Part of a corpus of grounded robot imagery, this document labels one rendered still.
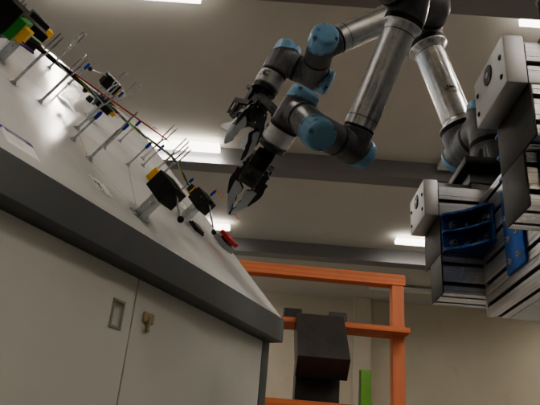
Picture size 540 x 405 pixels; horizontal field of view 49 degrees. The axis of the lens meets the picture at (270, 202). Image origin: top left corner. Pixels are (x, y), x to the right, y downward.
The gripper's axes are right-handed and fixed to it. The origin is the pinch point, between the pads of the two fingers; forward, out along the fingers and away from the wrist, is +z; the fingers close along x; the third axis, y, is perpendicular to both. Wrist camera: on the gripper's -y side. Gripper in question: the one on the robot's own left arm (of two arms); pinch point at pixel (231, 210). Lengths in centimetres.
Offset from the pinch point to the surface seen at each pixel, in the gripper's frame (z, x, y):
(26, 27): -23, 44, -44
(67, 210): -5, 20, -54
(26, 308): 9, 16, -63
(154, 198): -3.6, 13.3, -28.2
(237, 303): 14.5, -13.6, -11.8
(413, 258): 154, -223, 671
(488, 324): 234, -460, 884
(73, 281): 7, 14, -53
